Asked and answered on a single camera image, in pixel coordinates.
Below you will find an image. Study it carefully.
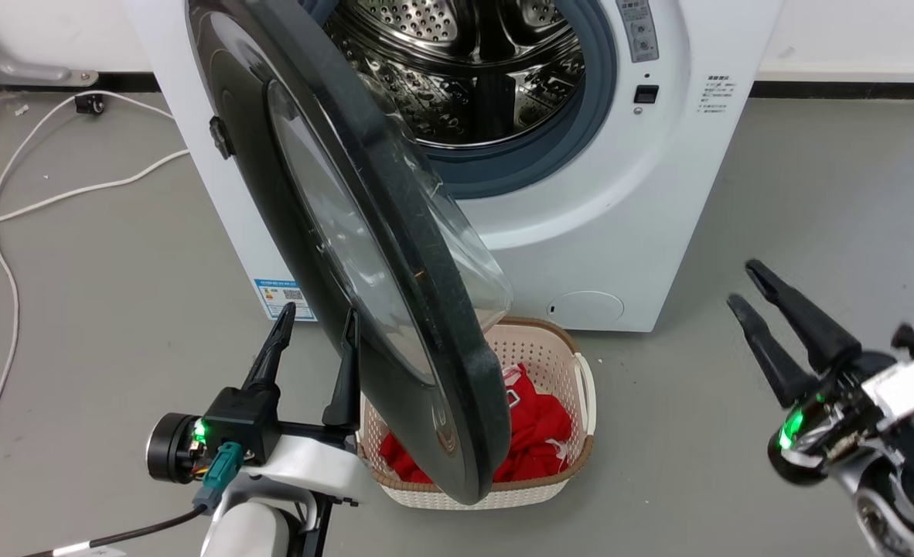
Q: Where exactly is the perforated steel washer drum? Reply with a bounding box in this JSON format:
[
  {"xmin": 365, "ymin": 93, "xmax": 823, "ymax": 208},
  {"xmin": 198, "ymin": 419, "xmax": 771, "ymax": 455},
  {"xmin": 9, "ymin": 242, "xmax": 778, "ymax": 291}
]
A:
[{"xmin": 322, "ymin": 0, "xmax": 586, "ymax": 148}]

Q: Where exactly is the black cable with teal connector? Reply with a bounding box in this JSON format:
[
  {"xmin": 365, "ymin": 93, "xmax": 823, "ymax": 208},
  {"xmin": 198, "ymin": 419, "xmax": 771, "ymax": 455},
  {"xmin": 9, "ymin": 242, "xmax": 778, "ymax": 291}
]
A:
[{"xmin": 20, "ymin": 443, "xmax": 243, "ymax": 557}]

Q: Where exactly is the grey-blue rubber door gasket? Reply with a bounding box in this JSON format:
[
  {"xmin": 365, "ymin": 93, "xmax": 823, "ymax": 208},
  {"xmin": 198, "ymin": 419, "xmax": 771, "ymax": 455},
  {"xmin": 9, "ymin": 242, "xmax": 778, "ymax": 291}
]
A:
[{"xmin": 302, "ymin": 0, "xmax": 619, "ymax": 200}]

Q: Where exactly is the red garment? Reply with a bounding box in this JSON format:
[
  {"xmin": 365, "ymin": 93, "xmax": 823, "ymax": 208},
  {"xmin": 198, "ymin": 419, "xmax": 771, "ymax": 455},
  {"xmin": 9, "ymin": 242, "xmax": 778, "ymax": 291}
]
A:
[{"xmin": 380, "ymin": 364, "xmax": 574, "ymax": 484}]

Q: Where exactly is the grey control panel label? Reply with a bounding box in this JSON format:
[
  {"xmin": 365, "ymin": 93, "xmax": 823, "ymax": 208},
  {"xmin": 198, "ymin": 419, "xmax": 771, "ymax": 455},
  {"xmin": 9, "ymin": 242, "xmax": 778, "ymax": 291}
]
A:
[{"xmin": 616, "ymin": 0, "xmax": 661, "ymax": 63}]

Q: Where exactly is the thick white power cable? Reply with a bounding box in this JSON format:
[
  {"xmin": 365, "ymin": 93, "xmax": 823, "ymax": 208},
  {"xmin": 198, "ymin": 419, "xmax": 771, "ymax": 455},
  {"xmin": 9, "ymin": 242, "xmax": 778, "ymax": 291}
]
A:
[{"xmin": 0, "ymin": 149, "xmax": 190, "ymax": 233}]

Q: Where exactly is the printed text sticker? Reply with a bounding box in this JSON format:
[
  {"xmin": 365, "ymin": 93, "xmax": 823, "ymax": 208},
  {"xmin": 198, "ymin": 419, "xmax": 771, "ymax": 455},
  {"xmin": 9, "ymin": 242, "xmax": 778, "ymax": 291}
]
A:
[{"xmin": 697, "ymin": 73, "xmax": 733, "ymax": 116}]

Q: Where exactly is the white front-load washing machine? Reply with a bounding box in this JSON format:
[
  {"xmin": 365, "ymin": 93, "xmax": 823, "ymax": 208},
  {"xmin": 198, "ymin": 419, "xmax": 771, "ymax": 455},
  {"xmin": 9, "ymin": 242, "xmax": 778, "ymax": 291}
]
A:
[{"xmin": 121, "ymin": 0, "xmax": 784, "ymax": 333}]

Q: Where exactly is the grey pipe along wall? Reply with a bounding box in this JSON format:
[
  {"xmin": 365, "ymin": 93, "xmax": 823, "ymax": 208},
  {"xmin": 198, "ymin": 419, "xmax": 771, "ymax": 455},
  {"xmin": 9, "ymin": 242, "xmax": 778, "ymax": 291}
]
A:
[{"xmin": 0, "ymin": 0, "xmax": 100, "ymax": 87}]

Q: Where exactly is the black round washing machine door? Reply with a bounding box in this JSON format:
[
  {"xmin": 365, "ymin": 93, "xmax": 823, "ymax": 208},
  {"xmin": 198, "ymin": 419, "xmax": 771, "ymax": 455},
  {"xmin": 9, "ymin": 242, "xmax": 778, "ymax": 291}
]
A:
[{"xmin": 186, "ymin": 0, "xmax": 514, "ymax": 506}]

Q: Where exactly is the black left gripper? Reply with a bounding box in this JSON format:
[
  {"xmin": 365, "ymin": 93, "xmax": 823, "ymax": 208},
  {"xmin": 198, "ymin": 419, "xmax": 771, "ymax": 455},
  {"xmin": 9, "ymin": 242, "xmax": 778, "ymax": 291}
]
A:
[{"xmin": 146, "ymin": 302, "xmax": 362, "ymax": 485}]

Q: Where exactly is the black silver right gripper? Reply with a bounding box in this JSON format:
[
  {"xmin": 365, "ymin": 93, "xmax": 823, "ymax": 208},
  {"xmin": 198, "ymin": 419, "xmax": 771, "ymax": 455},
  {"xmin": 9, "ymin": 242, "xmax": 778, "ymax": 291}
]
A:
[{"xmin": 727, "ymin": 259, "xmax": 914, "ymax": 488}]

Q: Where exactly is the thin white looping cable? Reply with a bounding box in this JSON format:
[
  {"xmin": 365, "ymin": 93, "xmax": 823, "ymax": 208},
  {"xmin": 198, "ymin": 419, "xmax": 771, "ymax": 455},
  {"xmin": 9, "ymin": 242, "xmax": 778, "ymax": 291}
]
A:
[{"xmin": 0, "ymin": 91, "xmax": 176, "ymax": 473}]

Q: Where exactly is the round white filter cover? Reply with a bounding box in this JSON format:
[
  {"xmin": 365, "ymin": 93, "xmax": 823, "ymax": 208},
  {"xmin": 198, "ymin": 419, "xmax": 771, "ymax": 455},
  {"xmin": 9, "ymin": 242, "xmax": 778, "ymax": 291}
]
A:
[{"xmin": 546, "ymin": 291, "xmax": 626, "ymax": 326}]

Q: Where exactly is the cream woven plastic laundry basket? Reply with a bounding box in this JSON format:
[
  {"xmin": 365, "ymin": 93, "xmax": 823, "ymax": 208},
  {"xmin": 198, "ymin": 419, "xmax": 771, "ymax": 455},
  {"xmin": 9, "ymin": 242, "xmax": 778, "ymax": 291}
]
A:
[{"xmin": 356, "ymin": 316, "xmax": 598, "ymax": 511}]

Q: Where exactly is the blue energy label sticker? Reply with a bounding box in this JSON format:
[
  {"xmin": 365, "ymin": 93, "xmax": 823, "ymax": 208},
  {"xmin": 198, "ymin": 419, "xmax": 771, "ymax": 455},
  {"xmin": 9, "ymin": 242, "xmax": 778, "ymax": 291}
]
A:
[{"xmin": 254, "ymin": 277, "xmax": 317, "ymax": 322}]

